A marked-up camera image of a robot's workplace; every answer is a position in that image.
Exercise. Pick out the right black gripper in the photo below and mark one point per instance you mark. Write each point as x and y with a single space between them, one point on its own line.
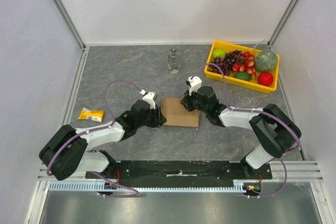
189 100

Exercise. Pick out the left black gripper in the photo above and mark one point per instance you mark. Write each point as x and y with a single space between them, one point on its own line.
159 119

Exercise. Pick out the brown cardboard box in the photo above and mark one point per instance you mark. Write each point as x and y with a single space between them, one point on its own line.
177 115

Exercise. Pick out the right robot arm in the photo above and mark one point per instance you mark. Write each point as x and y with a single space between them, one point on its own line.
277 134

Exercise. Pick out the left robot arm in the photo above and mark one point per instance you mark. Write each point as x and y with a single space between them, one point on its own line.
68 150

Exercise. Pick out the clear glass bottle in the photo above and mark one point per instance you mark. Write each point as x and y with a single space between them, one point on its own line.
174 61

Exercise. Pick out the dark purple grape bunch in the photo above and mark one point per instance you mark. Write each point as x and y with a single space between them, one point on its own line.
226 64

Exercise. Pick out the green apple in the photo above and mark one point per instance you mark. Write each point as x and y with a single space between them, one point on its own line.
219 54

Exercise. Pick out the yellow snack packet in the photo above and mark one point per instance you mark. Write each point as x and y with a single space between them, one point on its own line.
92 115

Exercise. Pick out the green avocado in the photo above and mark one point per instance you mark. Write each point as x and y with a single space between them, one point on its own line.
242 76

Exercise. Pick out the red cherry cluster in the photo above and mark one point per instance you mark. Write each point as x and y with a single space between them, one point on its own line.
246 64

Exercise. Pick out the red apple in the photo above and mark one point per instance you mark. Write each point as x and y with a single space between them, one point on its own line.
265 79

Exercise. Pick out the green netted melon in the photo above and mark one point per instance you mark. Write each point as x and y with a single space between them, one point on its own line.
266 61

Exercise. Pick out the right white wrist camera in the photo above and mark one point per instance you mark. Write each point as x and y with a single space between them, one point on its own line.
195 83

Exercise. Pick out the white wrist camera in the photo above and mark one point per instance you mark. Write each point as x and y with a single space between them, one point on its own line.
195 83
149 97

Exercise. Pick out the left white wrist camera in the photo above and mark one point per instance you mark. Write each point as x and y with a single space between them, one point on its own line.
149 97

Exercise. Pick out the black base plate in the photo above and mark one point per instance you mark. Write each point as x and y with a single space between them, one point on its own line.
183 173

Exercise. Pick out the white cable duct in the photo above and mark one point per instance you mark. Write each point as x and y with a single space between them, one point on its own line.
101 186

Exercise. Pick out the aluminium frame rail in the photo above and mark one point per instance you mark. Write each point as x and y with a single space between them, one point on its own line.
297 171

